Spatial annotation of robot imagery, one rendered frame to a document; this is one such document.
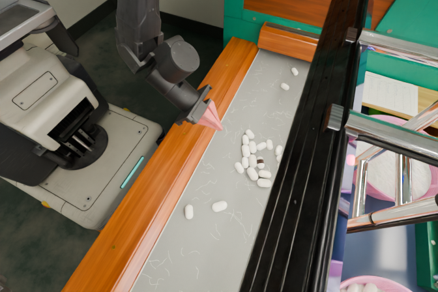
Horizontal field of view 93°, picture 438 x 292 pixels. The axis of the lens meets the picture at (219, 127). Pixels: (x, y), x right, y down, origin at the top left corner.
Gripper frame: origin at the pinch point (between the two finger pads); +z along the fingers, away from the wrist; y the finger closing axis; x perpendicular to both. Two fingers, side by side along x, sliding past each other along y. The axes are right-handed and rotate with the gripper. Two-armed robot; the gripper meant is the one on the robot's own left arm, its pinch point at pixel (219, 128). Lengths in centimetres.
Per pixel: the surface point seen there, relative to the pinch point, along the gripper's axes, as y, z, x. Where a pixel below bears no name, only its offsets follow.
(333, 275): -21.8, -0.8, -30.3
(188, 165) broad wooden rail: -8.5, 2.8, 11.0
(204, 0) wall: 143, -25, 90
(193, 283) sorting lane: -31.0, 14.0, 3.9
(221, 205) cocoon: -14.5, 11.8, 2.7
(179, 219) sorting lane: -21.3, 7.2, 9.6
